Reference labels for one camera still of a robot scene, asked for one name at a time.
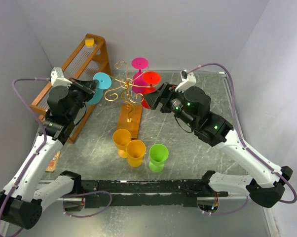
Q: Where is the orange wine glass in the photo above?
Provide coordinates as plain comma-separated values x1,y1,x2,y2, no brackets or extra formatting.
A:
126,140,146,167
112,129,132,158

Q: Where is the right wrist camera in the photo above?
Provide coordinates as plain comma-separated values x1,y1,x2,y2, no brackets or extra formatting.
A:
175,70,196,92

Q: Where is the orange wine glass front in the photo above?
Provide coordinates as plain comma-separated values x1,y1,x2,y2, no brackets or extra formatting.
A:
126,140,146,167

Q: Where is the red wine glass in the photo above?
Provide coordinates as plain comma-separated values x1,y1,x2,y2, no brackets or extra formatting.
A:
142,71,161,96

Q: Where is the wooden rack shelf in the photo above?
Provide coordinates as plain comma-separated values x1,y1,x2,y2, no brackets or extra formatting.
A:
29,33,109,144

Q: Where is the pink wine glass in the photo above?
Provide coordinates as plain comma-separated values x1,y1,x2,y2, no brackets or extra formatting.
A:
131,57,149,93

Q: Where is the yellow block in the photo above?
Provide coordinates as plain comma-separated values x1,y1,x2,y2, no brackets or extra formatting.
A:
85,38,95,48

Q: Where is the orange picture card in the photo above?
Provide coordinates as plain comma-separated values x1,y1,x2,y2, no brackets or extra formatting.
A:
45,151,60,172

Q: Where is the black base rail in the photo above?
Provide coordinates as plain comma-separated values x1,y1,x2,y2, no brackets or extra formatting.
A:
62,179,230,209

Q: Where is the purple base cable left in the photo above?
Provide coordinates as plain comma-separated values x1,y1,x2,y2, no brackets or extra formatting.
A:
62,190,113,218

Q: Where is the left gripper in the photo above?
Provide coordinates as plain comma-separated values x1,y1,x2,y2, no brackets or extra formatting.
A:
65,76,98,120

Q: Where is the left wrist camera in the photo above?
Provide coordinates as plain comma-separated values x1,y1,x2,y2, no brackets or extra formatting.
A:
50,67,72,88

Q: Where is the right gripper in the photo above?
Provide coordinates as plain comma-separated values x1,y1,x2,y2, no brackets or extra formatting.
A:
143,81,196,128

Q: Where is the gold wire glass rack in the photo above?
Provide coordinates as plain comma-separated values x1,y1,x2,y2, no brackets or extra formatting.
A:
104,61,149,139

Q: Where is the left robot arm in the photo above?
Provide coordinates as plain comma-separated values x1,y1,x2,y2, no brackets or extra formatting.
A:
0,78,99,230

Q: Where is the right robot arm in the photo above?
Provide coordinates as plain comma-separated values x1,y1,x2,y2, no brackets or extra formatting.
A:
144,83,293,208

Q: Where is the blue wine glass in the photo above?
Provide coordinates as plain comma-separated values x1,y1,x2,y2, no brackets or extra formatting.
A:
87,72,111,105

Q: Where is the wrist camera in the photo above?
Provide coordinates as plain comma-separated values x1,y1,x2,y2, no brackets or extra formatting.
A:
50,67,72,88
175,70,196,92

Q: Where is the green wine glass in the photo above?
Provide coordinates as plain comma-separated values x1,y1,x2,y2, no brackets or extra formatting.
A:
149,144,169,173

